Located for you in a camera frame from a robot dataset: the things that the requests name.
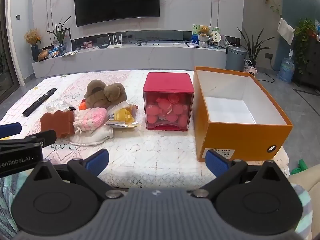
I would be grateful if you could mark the red storage box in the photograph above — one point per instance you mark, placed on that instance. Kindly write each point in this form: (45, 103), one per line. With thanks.
(167, 85)

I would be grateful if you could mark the teal striped cloth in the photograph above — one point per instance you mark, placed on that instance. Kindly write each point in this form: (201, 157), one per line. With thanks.
(7, 205)

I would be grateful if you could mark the white face mask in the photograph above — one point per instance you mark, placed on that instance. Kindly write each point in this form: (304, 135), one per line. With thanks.
(92, 137)

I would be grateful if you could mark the small orange toy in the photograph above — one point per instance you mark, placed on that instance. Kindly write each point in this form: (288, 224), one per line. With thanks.
(82, 105)

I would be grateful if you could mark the small black box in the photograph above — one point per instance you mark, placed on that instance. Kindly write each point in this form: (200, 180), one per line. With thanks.
(103, 46)

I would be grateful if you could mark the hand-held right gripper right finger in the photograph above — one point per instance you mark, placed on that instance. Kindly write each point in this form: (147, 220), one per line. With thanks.
(216, 161)

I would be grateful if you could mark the white lace cloth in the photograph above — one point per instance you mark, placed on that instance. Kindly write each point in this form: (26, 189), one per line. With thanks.
(150, 150)

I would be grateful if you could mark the white towel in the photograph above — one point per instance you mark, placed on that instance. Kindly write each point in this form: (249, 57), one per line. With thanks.
(286, 31)

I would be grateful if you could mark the white round fan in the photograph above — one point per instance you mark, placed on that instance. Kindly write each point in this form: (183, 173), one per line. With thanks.
(215, 36)

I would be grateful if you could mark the flat book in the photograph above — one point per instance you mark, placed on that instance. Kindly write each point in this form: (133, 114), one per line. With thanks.
(193, 45)

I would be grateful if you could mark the snack packets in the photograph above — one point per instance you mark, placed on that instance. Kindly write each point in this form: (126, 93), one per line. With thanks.
(54, 53)

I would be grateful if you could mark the glass sliding door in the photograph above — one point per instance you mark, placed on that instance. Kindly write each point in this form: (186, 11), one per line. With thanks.
(5, 55)

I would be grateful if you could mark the grey trash can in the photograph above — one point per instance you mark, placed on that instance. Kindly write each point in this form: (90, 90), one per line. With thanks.
(236, 58)

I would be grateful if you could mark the long leaf potted plant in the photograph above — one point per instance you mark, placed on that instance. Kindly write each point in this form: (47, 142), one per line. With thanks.
(252, 47)

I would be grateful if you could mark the pink photo frame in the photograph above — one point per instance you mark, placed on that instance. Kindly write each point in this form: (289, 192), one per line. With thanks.
(88, 45)

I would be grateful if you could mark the small white heater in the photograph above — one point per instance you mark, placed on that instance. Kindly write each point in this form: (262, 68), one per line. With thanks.
(251, 68)

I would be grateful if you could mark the brown teddy bear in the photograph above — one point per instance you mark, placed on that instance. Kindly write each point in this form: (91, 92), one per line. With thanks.
(204, 30)

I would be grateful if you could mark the brown sponge block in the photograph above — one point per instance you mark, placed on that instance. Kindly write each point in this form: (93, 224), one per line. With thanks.
(56, 125)

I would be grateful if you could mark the bushy green plant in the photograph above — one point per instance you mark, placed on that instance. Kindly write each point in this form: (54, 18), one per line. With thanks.
(303, 37)

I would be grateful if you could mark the papers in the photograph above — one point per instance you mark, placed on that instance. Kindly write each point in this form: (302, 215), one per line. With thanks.
(71, 53)

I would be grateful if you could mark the brown plush toy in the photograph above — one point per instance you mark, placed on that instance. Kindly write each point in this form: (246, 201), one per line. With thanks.
(105, 93)

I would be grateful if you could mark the brown gourd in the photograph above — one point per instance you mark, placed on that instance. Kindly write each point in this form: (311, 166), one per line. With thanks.
(44, 55)

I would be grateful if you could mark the green plant in glass vase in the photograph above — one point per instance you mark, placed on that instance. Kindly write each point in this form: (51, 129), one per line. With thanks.
(60, 37)

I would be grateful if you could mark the grey marble television cabinet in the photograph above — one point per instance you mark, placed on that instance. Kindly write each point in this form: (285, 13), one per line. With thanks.
(125, 60)

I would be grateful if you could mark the green object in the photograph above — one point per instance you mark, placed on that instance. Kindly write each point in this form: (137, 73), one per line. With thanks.
(301, 166)

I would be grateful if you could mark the orange cardboard box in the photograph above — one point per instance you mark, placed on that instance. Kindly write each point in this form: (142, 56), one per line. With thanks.
(237, 137)

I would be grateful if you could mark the white router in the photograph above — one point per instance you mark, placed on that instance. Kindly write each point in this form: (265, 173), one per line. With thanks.
(114, 45)

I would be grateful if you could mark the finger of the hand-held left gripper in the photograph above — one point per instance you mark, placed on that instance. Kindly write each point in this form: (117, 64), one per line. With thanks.
(10, 129)
(45, 137)

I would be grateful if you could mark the dark cabinet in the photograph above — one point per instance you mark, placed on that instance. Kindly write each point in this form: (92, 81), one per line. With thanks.
(313, 62)

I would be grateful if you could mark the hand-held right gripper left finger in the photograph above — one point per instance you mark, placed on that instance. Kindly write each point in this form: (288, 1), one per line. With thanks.
(97, 160)

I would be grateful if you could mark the black wall television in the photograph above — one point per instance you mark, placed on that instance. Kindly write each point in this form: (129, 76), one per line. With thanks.
(117, 0)

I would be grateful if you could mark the dried flowers in dark vase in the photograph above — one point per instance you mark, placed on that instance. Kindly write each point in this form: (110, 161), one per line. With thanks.
(33, 42)

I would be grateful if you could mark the lemon print grid tablecloth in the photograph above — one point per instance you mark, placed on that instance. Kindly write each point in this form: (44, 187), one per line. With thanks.
(25, 97)

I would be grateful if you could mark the blue water bottle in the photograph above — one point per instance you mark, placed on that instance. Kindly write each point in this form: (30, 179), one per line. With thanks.
(286, 70)

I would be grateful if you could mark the pink knitted pouch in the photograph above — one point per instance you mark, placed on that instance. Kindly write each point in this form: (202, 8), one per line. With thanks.
(91, 120)

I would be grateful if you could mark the black remote control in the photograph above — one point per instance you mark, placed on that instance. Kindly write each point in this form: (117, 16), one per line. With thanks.
(40, 102)

